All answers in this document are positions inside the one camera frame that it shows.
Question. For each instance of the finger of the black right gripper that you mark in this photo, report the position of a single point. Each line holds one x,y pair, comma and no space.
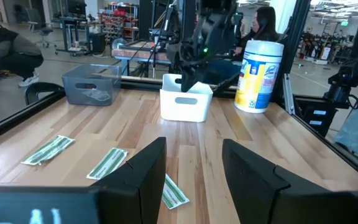
186,81
197,79

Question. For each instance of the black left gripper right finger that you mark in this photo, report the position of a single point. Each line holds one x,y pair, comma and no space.
259,193

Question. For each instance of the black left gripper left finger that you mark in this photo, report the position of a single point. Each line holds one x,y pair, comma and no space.
135,193

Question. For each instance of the white blue alcohol pad packet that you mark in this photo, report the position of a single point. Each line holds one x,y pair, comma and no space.
96,95

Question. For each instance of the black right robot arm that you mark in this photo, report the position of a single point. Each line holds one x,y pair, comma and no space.
216,18

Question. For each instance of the white plastic bin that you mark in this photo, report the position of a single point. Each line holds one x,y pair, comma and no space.
185,109

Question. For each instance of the green striped bandage packet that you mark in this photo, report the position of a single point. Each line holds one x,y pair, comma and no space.
107,163
48,150
174,193

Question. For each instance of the background wooden workbench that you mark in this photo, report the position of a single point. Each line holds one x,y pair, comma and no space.
135,53

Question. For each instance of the yellow blue wipes canister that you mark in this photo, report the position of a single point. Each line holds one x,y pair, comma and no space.
258,77

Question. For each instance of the seated person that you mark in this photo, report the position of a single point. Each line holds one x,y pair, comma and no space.
261,25

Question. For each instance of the background parts shelf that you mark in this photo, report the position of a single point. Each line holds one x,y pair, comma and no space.
120,21

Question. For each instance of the silver aluminium extrusion piece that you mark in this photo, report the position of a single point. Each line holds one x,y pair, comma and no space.
288,93

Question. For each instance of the black control box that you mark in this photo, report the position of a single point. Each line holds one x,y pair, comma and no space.
319,121

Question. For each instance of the grey translucent plastic bin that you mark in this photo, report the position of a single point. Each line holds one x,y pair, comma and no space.
85,77

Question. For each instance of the background swivel chair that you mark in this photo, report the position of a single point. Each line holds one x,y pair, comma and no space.
37,25

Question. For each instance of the crouching person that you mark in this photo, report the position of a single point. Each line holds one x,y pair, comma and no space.
14,53

